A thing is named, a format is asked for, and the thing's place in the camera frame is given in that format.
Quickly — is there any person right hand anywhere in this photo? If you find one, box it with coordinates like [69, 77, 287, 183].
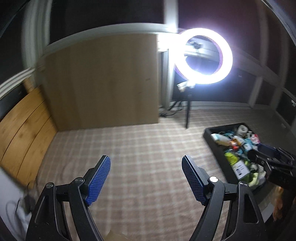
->
[272, 186, 287, 221]

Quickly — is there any black storage tray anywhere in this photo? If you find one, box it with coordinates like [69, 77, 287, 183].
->
[203, 123, 273, 198]

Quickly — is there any white tape roll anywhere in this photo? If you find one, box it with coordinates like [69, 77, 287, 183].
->
[236, 125, 248, 138]

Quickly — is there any black power strip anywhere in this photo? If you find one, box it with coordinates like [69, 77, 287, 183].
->
[159, 113, 168, 118]

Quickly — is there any pine wood board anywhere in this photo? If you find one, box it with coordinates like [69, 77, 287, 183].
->
[1, 87, 57, 189]

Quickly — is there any black tripod stand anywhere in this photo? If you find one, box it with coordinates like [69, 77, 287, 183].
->
[167, 87, 194, 129]

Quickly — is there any large brown cardboard panel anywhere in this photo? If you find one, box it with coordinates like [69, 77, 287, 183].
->
[43, 34, 159, 131]

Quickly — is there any white ring light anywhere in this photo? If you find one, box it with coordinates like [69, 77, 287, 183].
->
[174, 28, 233, 88]

